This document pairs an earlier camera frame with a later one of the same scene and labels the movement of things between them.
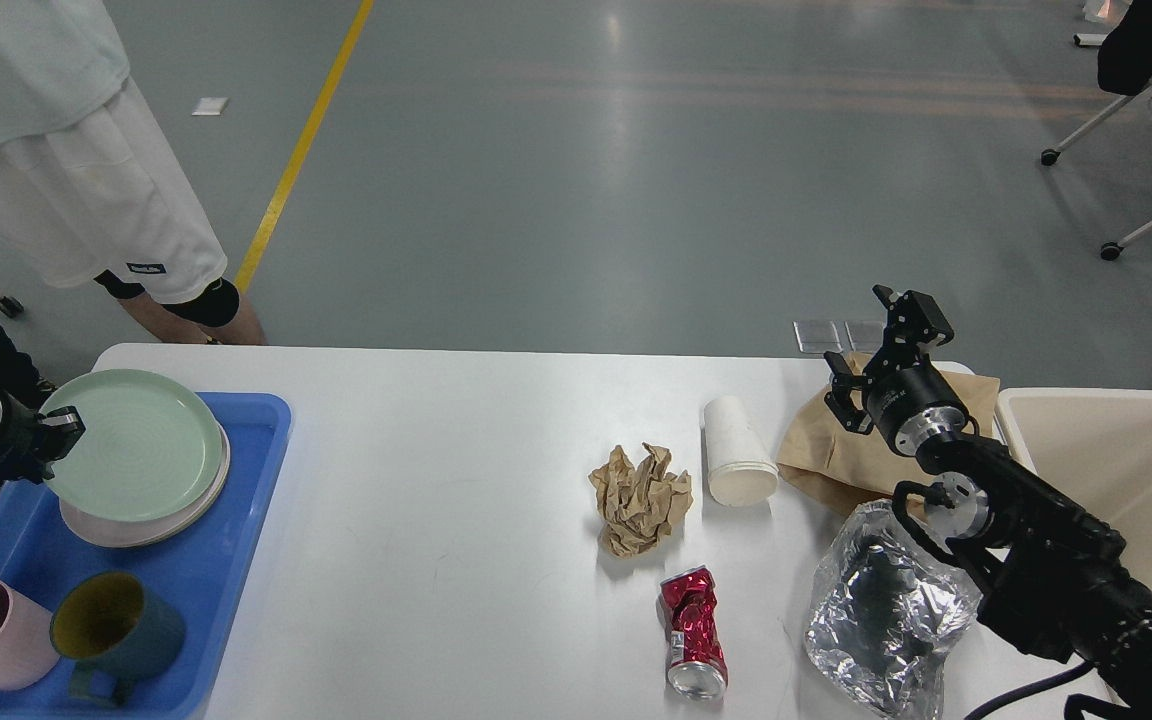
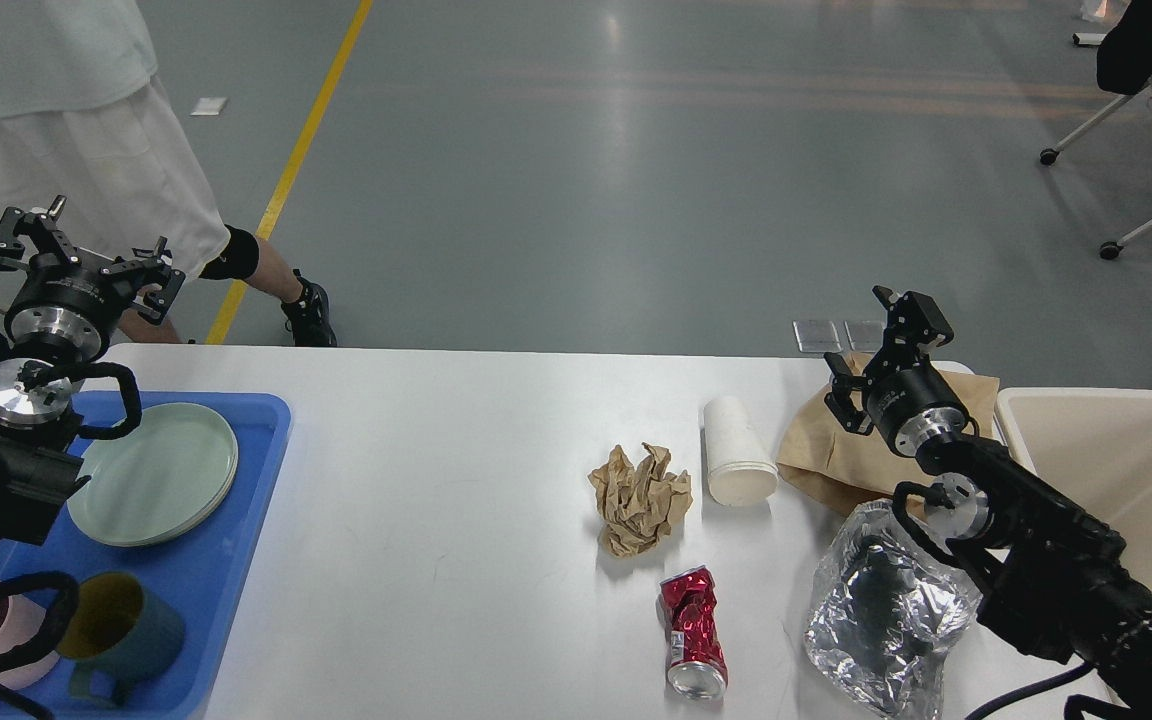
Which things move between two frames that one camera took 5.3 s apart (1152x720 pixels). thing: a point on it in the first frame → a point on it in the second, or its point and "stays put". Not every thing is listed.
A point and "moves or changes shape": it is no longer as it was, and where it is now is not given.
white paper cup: (741, 455) stays put
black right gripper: (905, 393) stays put
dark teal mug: (115, 633) stays put
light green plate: (152, 448) moves or changes shape
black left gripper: (5, 456) → (65, 309)
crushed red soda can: (687, 605) stays put
